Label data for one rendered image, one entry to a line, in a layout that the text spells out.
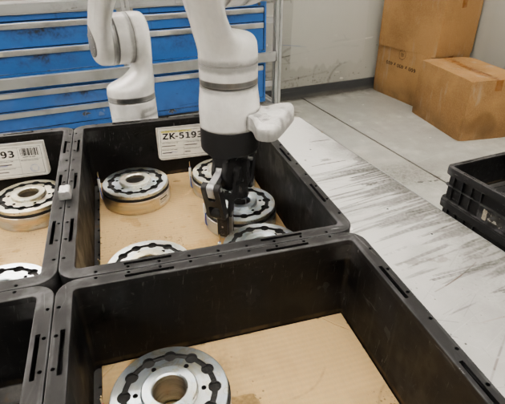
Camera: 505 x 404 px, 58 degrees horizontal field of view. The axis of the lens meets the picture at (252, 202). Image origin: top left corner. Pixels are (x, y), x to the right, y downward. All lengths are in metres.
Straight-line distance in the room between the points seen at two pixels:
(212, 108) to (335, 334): 0.29
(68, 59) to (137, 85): 1.58
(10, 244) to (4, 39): 1.82
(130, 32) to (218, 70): 0.39
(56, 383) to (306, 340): 0.25
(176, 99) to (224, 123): 2.09
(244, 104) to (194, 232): 0.21
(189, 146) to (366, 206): 0.41
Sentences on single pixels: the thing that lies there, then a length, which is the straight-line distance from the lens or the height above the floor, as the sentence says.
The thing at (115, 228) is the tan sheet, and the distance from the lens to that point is 0.69.
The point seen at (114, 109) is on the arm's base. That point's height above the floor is 0.90.
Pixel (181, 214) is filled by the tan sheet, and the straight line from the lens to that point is 0.71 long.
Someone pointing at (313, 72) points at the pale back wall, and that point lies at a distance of 3.97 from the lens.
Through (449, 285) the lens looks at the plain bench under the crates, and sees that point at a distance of 0.83.
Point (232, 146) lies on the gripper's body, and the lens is 0.55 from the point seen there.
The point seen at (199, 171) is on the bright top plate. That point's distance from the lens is 0.77.
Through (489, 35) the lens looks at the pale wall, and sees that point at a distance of 4.02.
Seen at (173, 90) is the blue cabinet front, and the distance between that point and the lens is 2.61.
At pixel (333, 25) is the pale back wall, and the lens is 3.97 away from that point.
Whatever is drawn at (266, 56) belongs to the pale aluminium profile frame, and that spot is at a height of 0.60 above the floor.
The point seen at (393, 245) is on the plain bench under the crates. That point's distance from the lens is 0.89.
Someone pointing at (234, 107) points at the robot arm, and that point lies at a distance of 0.54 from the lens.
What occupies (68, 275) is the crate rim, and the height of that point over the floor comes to 0.93.
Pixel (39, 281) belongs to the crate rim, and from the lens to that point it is 0.46.
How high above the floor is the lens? 1.20
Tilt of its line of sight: 31 degrees down
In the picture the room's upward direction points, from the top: straight up
